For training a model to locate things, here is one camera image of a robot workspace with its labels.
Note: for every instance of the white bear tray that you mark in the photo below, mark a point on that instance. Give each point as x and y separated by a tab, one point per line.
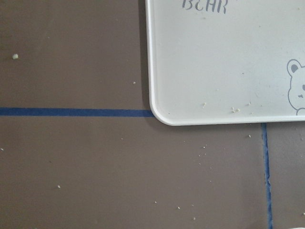
226	61

